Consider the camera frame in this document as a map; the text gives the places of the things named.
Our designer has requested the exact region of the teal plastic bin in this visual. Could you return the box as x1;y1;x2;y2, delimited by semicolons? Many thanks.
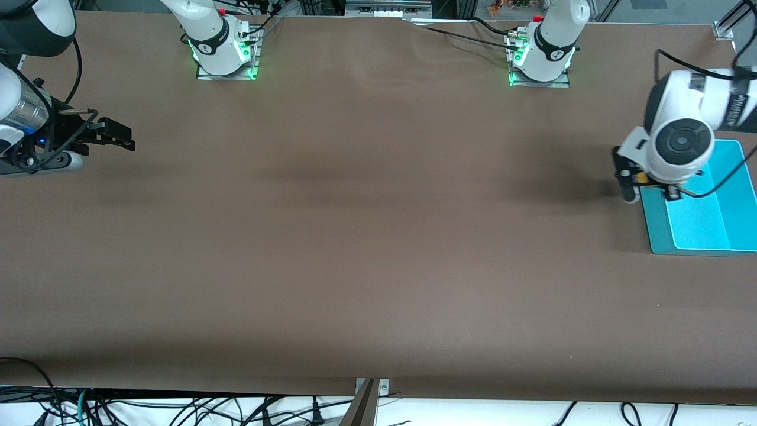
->
640;139;757;256

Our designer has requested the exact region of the aluminium profile bar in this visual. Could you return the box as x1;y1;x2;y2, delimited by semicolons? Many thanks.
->
719;0;757;29

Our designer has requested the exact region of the grey device behind table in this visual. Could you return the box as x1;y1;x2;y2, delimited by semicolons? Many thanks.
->
345;0;434;20

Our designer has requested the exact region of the grey slanted bar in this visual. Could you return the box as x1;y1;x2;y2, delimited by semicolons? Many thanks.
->
338;379;380;426

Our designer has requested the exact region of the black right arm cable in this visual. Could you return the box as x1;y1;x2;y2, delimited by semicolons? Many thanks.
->
12;37;101;169

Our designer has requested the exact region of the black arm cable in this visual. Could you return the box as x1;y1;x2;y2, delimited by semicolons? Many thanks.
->
12;37;101;169
654;47;757;199

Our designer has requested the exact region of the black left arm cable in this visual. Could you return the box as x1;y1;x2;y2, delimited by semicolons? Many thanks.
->
654;47;757;199

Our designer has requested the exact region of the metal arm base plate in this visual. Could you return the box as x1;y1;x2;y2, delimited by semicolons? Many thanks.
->
196;27;261;81
507;33;572;89

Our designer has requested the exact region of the black base cable bundle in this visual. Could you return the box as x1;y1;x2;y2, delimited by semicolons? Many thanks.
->
228;0;286;45

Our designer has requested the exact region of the short curved black cable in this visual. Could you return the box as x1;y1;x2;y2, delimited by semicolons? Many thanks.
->
470;17;516;35

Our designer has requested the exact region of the long thin black cable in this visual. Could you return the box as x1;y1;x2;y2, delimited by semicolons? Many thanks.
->
421;25;521;53

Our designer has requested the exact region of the black looped floor cable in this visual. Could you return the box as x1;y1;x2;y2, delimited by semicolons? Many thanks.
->
0;357;60;426

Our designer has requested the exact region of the black floor cable tangle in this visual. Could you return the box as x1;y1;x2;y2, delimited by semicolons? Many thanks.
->
35;388;355;426

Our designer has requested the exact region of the metal table edge bracket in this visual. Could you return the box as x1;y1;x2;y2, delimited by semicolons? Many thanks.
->
355;377;390;396

